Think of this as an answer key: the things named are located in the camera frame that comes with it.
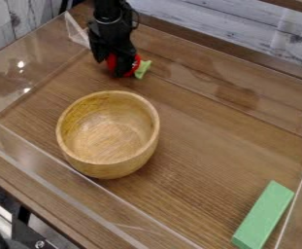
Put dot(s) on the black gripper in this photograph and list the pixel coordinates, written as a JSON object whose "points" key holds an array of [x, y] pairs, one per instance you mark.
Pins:
{"points": [[109, 38]]}

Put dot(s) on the light wooden bowl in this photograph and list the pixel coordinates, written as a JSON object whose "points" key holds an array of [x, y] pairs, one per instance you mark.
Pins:
{"points": [[108, 133]]}

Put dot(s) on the green foam block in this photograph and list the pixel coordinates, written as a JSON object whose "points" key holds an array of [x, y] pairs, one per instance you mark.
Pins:
{"points": [[259, 222]]}

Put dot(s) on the clear acrylic corner bracket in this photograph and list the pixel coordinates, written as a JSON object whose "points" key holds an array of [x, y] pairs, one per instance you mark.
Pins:
{"points": [[77, 34]]}

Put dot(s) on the black table leg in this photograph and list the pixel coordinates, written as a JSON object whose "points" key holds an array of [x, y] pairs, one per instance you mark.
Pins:
{"points": [[24, 214]]}

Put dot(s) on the red felt strawberry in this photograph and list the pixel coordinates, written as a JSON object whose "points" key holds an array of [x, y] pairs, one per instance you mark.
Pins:
{"points": [[140, 66]]}

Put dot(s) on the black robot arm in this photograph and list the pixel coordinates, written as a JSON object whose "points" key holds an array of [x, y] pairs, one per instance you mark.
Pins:
{"points": [[109, 8]]}

